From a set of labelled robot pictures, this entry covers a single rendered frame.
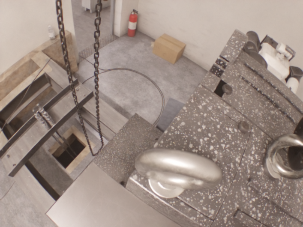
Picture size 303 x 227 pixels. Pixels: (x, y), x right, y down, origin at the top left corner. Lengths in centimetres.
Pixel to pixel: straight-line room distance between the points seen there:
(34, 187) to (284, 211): 125
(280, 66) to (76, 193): 126
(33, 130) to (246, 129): 132
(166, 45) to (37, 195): 246
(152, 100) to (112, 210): 198
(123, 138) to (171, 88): 158
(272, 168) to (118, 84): 219
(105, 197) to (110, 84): 208
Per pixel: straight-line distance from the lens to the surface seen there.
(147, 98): 220
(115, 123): 125
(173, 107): 98
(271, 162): 24
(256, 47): 122
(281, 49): 122
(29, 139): 136
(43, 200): 123
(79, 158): 188
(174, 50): 262
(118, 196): 29
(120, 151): 91
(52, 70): 169
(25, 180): 131
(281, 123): 32
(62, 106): 138
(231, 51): 33
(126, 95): 219
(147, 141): 95
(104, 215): 29
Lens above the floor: 177
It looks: 58 degrees down
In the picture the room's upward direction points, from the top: 19 degrees clockwise
